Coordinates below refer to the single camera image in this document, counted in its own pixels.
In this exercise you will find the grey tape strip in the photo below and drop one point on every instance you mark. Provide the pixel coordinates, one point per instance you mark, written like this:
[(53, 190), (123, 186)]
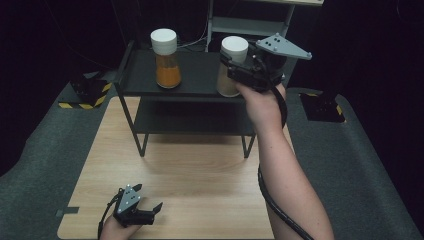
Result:
[(68, 210)]

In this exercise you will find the grey metal shelving frame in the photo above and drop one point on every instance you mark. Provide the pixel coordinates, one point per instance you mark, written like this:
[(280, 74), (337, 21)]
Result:
[(246, 25)]

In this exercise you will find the person's right hand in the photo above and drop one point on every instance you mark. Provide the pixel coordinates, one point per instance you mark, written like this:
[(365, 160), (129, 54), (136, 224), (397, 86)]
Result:
[(263, 106)]

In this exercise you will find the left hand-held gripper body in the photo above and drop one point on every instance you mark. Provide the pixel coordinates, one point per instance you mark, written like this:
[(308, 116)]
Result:
[(128, 205)]

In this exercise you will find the black metal two-tier rack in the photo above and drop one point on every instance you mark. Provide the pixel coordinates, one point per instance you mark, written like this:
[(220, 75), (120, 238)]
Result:
[(196, 71)]

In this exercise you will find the grey carpet mat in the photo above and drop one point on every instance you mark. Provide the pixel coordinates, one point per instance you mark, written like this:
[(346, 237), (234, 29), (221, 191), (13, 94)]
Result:
[(36, 166)]

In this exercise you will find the beige powder jar white lid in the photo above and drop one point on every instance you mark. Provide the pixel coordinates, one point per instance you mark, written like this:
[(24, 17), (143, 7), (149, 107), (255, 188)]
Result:
[(233, 48)]

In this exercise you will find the orange spice jar white lid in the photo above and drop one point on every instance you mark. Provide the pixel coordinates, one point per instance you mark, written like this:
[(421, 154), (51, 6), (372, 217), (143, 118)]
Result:
[(166, 60)]

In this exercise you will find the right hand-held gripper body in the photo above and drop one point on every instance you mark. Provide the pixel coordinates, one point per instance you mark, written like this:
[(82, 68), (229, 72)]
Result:
[(266, 65)]

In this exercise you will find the person's left hand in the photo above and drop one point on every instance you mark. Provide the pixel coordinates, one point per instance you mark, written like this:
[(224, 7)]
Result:
[(115, 230)]

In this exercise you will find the black stand base striped tape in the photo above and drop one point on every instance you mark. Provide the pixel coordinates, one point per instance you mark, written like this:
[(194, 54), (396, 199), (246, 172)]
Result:
[(88, 91), (321, 106)]

